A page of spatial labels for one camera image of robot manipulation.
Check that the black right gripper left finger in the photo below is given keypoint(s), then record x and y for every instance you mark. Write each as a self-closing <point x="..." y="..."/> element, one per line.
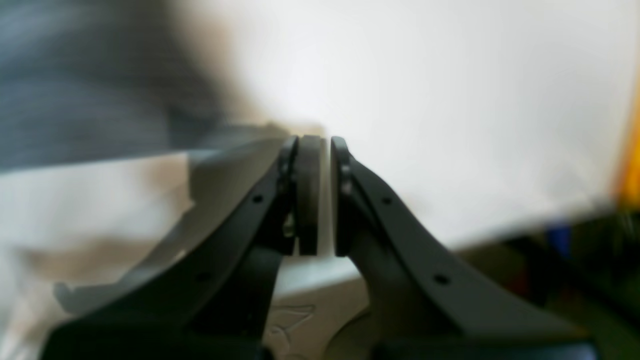
<point x="213" y="303"/>

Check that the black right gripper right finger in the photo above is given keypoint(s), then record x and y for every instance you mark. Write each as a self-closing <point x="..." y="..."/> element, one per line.
<point x="425" y="302"/>

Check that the grey t-shirt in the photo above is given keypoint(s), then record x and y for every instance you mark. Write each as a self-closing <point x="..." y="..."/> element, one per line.
<point x="85" y="81"/>

